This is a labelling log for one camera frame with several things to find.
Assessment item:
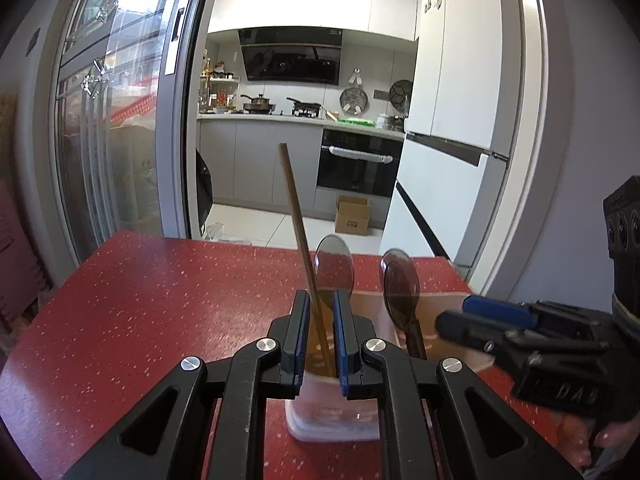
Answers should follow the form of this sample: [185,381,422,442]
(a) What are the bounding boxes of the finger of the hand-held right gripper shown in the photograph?
[462,294,614,341]
[434,310,609,376]

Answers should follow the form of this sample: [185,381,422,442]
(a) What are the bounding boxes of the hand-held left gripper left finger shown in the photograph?
[62,290,311,480]

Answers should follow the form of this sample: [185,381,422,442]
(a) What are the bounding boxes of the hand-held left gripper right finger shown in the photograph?
[333,289,583,480]

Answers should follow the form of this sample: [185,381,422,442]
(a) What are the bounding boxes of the white utensil holder with holes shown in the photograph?
[285,287,497,442]

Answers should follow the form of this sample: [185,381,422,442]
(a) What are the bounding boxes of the yellow floral patterned chopstick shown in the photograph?
[278,143,335,377]

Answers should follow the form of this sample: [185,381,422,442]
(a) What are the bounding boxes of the person's right hand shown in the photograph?
[557,411,640,467]

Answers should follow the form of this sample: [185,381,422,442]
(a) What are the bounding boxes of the clear grey plastic spoon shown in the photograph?
[314,234,356,313]

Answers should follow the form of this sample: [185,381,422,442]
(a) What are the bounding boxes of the translucent brown plastic spoon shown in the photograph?
[379,248,429,361]

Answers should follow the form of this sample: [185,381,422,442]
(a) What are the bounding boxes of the small cardboard box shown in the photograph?
[334,196,372,236]

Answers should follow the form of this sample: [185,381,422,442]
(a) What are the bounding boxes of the white plastic bag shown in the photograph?
[204,220,252,247]

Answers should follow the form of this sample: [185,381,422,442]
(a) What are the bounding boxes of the black plastic bag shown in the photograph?
[195,148,215,232]

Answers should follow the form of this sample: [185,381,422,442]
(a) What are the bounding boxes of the black built-in oven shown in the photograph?
[315,128,405,199]

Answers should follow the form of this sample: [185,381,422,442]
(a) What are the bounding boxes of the grey lower kitchen cabinets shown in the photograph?
[194,119,324,207]

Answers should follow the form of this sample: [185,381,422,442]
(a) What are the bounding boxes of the white refrigerator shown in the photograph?
[382,0,527,272]

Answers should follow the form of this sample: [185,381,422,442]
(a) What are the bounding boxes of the wok with lid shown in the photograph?
[239,93,277,112]

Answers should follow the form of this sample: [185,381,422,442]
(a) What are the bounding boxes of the spice rack with bottles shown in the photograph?
[199,57,242,114]

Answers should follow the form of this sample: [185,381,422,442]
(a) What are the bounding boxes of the black range hood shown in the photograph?
[238,27,344,86]

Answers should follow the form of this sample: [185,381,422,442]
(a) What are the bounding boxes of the glass sliding door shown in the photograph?
[54,0,222,263]

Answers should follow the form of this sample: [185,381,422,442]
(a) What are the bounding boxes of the white upper kitchen cabinets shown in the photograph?
[207,0,422,42]

